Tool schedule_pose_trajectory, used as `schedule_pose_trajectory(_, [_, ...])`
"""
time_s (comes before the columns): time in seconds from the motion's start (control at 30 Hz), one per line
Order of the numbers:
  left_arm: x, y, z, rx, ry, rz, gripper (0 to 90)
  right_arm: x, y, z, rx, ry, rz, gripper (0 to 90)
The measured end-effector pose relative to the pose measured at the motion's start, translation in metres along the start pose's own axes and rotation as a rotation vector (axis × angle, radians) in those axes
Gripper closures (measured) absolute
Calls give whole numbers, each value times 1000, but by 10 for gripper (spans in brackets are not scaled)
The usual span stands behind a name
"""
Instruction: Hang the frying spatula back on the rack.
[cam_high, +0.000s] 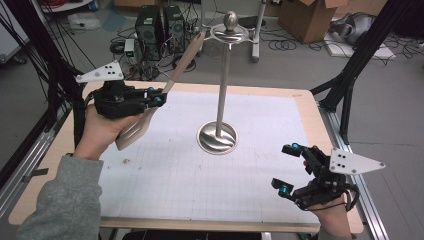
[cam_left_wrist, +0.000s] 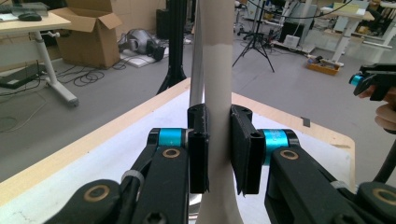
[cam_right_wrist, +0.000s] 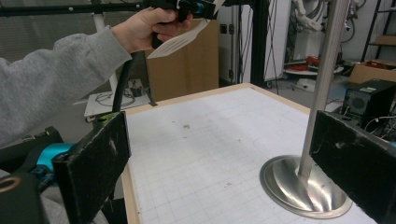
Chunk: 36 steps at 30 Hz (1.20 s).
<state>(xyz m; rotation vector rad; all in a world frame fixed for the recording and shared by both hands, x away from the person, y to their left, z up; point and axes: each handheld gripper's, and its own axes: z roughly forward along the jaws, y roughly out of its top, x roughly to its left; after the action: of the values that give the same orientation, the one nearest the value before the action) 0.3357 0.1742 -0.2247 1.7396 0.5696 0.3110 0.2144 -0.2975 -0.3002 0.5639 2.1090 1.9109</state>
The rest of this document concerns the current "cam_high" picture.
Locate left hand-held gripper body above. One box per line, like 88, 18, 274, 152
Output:
74, 60, 152, 120

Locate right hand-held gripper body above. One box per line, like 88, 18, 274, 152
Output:
293, 144, 387, 211

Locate wooden slotted spatula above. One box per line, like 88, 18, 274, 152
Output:
114, 30, 207, 152

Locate metal utensil stand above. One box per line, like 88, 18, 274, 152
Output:
195, 10, 251, 156

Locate person's right hand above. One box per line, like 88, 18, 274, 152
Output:
302, 159, 354, 239

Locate person's left hand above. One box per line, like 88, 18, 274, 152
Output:
72, 104, 144, 162

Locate small white device box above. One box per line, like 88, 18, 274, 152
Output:
123, 38, 136, 58

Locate black computer tower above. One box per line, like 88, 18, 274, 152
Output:
162, 4, 186, 54
134, 5, 164, 62

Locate white grid mat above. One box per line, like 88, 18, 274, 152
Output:
98, 89, 321, 225

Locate clear plastic bag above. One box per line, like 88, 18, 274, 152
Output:
68, 12, 101, 31

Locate round white table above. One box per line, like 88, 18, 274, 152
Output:
39, 0, 93, 14

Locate white rolling stand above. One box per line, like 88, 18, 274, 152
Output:
194, 0, 268, 64

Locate white cabinet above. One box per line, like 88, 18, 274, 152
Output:
0, 0, 31, 64

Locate white flat board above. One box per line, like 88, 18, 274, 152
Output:
323, 33, 398, 61

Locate cardboard box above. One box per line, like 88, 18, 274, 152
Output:
278, 0, 349, 44

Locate grey bag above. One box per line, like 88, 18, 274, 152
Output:
329, 12, 378, 46

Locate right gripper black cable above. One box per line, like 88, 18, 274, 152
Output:
344, 182, 361, 213

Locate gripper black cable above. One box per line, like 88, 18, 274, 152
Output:
344, 182, 361, 213
73, 92, 97, 148

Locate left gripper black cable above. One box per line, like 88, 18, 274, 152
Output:
73, 92, 97, 148

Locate coiled black cable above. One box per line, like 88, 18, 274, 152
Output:
268, 39, 298, 52
171, 54, 197, 73

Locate aluminium rail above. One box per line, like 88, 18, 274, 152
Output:
0, 109, 73, 218
318, 99, 389, 240

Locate black frame struts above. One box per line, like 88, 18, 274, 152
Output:
0, 0, 93, 126
309, 0, 414, 144

